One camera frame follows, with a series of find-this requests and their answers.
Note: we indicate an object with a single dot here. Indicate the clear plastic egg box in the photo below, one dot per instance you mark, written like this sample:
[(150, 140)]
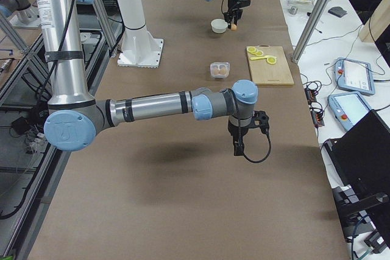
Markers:
[(219, 70)]

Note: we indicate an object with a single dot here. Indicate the lemon slice inner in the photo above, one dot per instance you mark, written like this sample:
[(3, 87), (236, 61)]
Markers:
[(259, 54)]

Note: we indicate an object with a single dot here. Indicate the aluminium frame post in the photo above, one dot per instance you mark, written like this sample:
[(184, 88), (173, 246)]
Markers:
[(308, 30)]

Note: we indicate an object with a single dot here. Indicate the upper blue teach pendant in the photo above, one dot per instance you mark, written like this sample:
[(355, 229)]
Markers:
[(354, 75)]

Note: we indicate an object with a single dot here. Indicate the lower blue teach pendant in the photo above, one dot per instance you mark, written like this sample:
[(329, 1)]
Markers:
[(348, 108)]

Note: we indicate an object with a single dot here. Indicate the small steel cup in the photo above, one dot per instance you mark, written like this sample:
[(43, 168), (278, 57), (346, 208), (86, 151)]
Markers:
[(293, 10)]

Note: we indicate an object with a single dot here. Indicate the wooden cutting board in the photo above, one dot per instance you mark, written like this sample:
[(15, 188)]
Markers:
[(264, 74)]

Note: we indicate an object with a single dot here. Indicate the black monitor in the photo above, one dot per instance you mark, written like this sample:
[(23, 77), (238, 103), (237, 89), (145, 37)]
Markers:
[(361, 159)]

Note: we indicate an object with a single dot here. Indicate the background blue robot arm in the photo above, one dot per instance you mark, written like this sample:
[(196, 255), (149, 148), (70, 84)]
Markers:
[(10, 6)]

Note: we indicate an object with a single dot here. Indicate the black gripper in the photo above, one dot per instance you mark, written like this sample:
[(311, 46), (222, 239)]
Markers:
[(235, 133), (233, 3)]

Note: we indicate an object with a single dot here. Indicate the lemon slice outer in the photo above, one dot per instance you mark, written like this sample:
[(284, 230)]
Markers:
[(252, 50)]

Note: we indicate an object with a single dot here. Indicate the black orange power strip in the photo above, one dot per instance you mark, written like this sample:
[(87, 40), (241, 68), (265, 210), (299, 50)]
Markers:
[(316, 109)]

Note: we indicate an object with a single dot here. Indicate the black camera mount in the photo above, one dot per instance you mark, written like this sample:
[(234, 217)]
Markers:
[(260, 120), (244, 3)]

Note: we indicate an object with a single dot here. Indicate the blue teach pendant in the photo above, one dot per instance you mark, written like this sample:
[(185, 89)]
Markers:
[(348, 108), (354, 75)]

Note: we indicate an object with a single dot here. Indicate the white pedestal column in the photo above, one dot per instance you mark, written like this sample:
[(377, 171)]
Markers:
[(138, 48)]

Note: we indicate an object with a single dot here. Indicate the white ceramic bowl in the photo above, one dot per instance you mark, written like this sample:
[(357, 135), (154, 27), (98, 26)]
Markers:
[(219, 25)]

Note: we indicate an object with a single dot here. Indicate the dark grey cloth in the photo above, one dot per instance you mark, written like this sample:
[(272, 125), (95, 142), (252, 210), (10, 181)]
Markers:
[(337, 11)]

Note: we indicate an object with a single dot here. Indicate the brown table mat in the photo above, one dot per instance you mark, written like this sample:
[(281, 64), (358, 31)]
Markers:
[(171, 187)]

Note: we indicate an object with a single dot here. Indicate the lemon slice near knife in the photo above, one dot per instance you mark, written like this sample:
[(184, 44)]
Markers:
[(270, 59)]

